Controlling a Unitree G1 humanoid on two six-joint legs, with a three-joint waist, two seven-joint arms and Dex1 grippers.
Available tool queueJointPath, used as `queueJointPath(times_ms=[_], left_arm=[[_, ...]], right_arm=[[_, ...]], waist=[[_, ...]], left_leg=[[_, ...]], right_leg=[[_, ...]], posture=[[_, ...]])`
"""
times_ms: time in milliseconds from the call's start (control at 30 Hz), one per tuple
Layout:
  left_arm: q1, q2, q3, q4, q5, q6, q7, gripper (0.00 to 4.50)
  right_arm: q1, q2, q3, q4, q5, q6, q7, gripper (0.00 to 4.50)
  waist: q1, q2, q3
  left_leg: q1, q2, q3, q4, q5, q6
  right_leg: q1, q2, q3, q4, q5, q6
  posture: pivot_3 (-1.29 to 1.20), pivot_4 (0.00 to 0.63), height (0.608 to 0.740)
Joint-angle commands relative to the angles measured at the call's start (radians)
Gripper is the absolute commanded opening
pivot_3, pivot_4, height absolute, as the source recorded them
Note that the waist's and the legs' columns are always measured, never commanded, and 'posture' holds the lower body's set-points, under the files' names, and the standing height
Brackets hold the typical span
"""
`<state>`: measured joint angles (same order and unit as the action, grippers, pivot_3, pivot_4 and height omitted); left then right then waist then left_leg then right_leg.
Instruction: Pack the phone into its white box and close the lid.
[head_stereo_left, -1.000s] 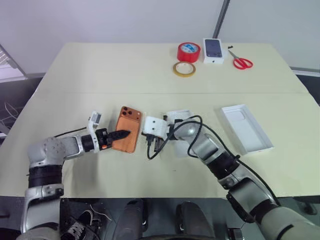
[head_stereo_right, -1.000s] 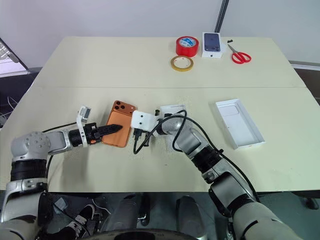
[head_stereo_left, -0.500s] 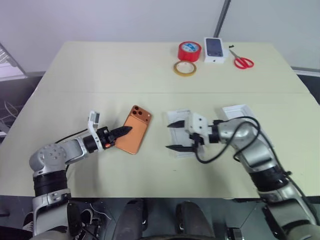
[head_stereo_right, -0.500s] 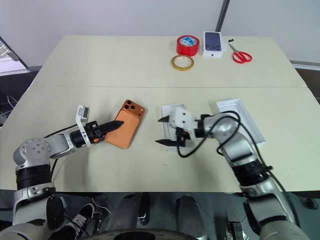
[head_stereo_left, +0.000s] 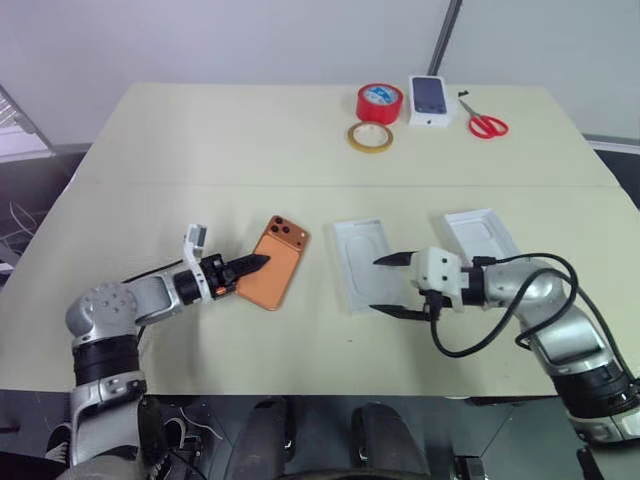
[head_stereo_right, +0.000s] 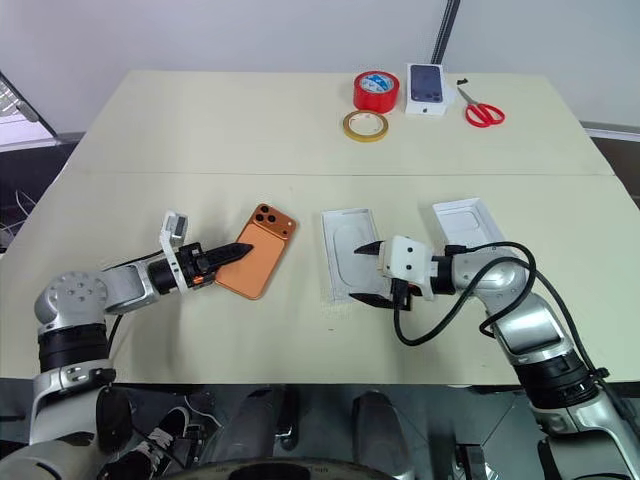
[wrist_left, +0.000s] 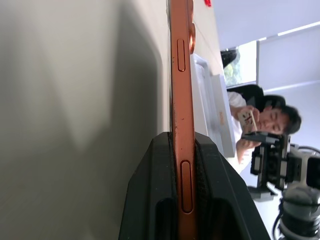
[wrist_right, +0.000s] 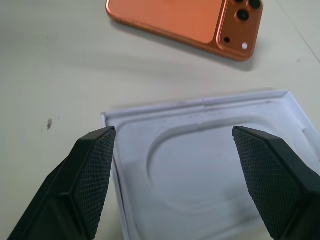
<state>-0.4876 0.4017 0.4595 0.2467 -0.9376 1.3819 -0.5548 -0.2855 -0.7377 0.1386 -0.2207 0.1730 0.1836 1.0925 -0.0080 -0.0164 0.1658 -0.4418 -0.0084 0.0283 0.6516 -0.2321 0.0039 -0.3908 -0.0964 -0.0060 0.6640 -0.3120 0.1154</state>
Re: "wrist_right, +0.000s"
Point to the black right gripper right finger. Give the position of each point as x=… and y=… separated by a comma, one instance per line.
x=280, y=185

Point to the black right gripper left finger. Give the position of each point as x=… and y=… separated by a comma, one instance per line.
x=82, y=185

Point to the white phone box tray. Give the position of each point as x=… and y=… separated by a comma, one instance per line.
x=195, y=175

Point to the orange smartphone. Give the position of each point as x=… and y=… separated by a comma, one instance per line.
x=180, y=20

